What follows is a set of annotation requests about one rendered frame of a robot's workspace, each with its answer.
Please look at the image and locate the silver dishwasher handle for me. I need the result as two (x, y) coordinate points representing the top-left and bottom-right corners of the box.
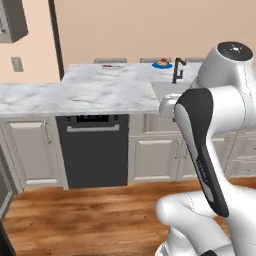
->
(66, 124), (121, 133)

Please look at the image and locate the silver cupboard door handle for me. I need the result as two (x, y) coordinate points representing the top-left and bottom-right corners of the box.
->
(43, 120), (53, 145)
(174, 139), (181, 160)
(181, 139), (188, 160)

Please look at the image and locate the white sink basin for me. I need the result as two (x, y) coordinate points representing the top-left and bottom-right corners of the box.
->
(150, 80), (196, 102)

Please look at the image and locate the black tap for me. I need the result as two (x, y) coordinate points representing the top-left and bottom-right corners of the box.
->
(171, 56), (188, 85)

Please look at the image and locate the grey wall socket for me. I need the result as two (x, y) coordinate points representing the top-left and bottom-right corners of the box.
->
(10, 56), (25, 73)

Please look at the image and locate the white sink front panel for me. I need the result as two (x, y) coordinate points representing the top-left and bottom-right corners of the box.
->
(142, 113), (181, 133)

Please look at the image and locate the dark grey dishwasher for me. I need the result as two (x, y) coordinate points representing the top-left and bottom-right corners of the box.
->
(55, 114), (131, 190)

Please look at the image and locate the white drawer stack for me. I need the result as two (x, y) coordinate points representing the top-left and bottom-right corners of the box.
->
(229, 129), (256, 178)

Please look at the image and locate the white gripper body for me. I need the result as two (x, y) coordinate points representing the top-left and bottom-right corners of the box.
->
(158, 93), (183, 120)

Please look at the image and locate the grey wall cupboard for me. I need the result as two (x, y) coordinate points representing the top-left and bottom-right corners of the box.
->
(0, 0), (30, 44)

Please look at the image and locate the white cupboard door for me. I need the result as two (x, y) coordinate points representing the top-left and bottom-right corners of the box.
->
(7, 120), (60, 184)
(134, 137), (179, 182)
(179, 135), (236, 180)

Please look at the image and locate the dark vertical post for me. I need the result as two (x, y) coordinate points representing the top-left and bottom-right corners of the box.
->
(47, 0), (66, 81)

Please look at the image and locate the dark grey appliance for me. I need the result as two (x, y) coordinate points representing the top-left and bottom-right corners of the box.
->
(0, 146), (18, 221)

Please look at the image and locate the grey stool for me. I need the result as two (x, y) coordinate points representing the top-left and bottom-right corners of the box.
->
(92, 57), (129, 65)
(138, 56), (173, 64)
(184, 56), (206, 64)

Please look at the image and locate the blue plate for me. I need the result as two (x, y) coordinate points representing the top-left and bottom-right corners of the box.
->
(151, 61), (175, 70)

